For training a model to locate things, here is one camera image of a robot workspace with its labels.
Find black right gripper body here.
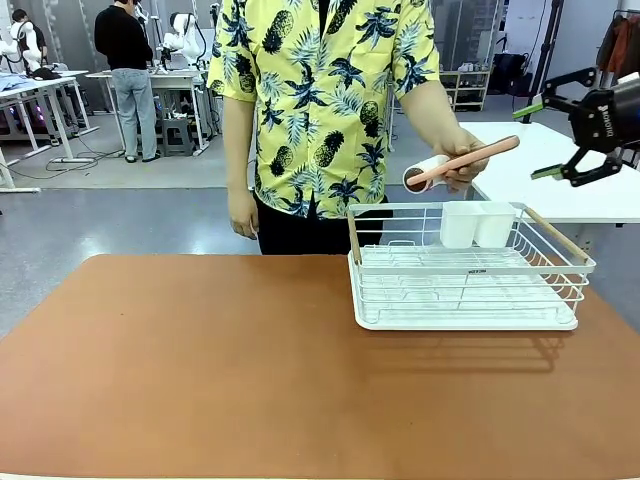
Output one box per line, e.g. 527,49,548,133
569,82,632,152

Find pink handled lint roller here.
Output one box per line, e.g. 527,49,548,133
402,134,522,194

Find person's right forearm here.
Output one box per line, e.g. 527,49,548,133
222,94,259,195

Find person's left forearm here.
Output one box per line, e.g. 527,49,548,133
399,82,474,151

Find person's left hand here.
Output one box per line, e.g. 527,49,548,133
431,127,494,194

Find person's right hand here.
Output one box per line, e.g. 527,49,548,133
228,188,261,242

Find black stand pole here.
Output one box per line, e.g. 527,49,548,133
529,0,567,104

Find white side table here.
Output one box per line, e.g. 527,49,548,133
457,121,640,225

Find black bag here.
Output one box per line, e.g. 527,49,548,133
491,51,532,97

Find hanging clothes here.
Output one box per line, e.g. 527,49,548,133
596,9,640,80

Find light wooden shelf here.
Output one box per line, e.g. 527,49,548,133
439,69,494,113

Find white utensil holder cup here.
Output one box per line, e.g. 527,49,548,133
439,200,518,250

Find white drain tray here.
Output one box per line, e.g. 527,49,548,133
348,247,580,333

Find yellow pineapple print shirt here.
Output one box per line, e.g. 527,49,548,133
206,0,442,222

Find black trousers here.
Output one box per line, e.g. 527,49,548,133
252,189,397,257

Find grey step stool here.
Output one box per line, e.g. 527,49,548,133
160,117,195,158

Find white desk with robot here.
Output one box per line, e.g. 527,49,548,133
84,68,212,157

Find bystander in black sweater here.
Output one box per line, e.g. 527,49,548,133
93,0,163,165

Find white desk with cloth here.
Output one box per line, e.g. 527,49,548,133
0,69,101,195

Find seated bystander with dark hair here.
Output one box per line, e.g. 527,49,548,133
10,8,50,64

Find blue cloth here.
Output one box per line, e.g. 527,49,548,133
0,72,35,93

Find white wire dish rack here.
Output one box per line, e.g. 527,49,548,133
346,201,598,326

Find floor cable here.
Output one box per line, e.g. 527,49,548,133
7,132,127,180

